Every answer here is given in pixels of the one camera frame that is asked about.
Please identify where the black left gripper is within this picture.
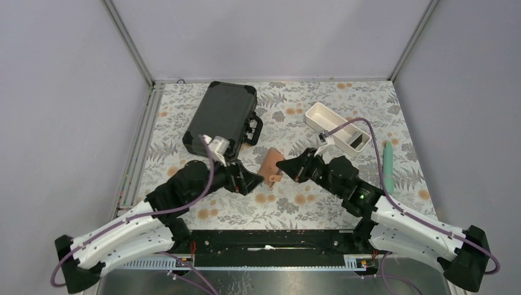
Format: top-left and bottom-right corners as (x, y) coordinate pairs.
(189, 152), (264, 203)

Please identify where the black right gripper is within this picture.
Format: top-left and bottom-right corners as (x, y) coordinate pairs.
(277, 147), (344, 198)

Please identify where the white rectangular plastic tray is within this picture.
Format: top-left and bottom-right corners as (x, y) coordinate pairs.
(305, 103), (372, 157)

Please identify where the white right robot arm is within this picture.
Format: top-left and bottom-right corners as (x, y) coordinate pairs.
(276, 148), (490, 293)

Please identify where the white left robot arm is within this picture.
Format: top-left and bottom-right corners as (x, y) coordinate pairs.
(50, 160), (264, 294)

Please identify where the black card in tray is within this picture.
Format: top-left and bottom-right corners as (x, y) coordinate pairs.
(349, 134), (364, 149)

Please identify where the black hard carrying case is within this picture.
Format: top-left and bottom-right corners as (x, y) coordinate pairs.
(182, 81), (263, 160)

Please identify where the mint green cylindrical tube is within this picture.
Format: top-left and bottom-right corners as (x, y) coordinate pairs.
(383, 141), (394, 195)

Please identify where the floral patterned table mat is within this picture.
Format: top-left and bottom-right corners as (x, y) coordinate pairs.
(123, 81), (436, 229)

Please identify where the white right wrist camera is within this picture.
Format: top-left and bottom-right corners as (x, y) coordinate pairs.
(316, 132), (335, 154)

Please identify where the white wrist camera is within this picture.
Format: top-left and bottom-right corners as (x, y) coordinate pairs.
(202, 135), (230, 165)
(316, 132), (335, 154)

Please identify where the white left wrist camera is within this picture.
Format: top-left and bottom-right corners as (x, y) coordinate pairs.
(202, 135), (230, 165)

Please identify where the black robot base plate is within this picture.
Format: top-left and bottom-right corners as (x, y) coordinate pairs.
(167, 226), (384, 259)

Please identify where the aluminium frame rail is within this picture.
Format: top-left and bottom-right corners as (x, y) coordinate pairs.
(102, 1), (164, 218)

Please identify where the perforated metal cable tray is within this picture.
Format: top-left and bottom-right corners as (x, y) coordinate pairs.
(119, 251), (378, 272)

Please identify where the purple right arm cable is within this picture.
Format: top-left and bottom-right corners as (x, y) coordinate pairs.
(321, 118), (501, 275)

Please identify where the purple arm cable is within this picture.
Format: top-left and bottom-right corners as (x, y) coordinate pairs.
(321, 118), (501, 275)
(50, 135), (216, 288)

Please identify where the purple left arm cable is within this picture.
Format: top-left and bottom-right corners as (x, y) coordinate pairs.
(50, 135), (216, 288)

